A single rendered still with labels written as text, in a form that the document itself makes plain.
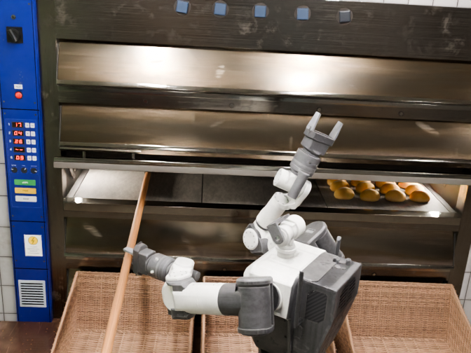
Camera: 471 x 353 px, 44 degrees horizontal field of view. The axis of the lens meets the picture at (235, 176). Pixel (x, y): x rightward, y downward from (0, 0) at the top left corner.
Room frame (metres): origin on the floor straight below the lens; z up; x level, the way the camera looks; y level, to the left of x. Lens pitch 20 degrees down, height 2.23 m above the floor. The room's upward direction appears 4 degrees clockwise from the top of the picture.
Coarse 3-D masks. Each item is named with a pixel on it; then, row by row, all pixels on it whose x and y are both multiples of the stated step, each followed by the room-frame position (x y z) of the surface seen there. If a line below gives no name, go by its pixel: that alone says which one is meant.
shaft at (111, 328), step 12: (144, 180) 2.64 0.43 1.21; (144, 192) 2.49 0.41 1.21; (132, 228) 2.11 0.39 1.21; (132, 240) 2.01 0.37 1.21; (120, 276) 1.75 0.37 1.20; (120, 288) 1.66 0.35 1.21; (120, 300) 1.60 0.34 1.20; (120, 312) 1.55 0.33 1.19; (108, 324) 1.47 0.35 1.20; (108, 336) 1.41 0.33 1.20; (108, 348) 1.36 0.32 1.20
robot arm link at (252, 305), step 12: (228, 288) 1.42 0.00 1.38; (240, 288) 1.39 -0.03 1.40; (252, 288) 1.37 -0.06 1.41; (264, 288) 1.38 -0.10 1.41; (228, 300) 1.39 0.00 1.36; (240, 300) 1.38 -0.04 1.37; (252, 300) 1.36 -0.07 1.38; (264, 300) 1.37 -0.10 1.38; (228, 312) 1.39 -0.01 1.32; (240, 312) 1.36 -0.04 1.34; (252, 312) 1.35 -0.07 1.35; (264, 312) 1.35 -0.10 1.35; (240, 324) 1.35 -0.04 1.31; (252, 324) 1.33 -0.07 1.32; (264, 324) 1.34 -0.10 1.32
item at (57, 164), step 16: (160, 160) 2.42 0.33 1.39; (176, 160) 2.44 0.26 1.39; (192, 160) 2.47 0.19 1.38; (272, 176) 2.29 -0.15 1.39; (320, 176) 2.30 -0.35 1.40; (336, 176) 2.31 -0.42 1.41; (352, 176) 2.31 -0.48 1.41; (368, 176) 2.32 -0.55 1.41; (384, 176) 2.32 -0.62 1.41; (400, 176) 2.33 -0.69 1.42
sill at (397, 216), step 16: (64, 208) 2.38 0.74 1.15; (80, 208) 2.39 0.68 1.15; (96, 208) 2.39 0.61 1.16; (112, 208) 2.40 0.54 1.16; (128, 208) 2.40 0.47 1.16; (144, 208) 2.41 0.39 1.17; (160, 208) 2.41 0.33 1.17; (176, 208) 2.41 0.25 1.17; (192, 208) 2.42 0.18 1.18; (208, 208) 2.42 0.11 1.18; (224, 208) 2.43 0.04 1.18; (240, 208) 2.44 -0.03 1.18; (256, 208) 2.45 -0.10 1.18; (304, 208) 2.49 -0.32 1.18; (320, 208) 2.50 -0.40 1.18; (336, 208) 2.51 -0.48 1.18; (448, 224) 2.49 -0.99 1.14
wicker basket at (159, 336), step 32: (96, 288) 2.34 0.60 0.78; (128, 288) 2.35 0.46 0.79; (160, 288) 2.36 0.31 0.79; (64, 320) 2.10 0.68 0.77; (96, 320) 2.31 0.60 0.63; (128, 320) 2.31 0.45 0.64; (160, 320) 2.32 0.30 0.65; (192, 320) 2.13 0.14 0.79; (64, 352) 2.09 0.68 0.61; (96, 352) 2.13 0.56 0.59; (128, 352) 2.14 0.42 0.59; (160, 352) 2.16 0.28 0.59; (192, 352) 2.17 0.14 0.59
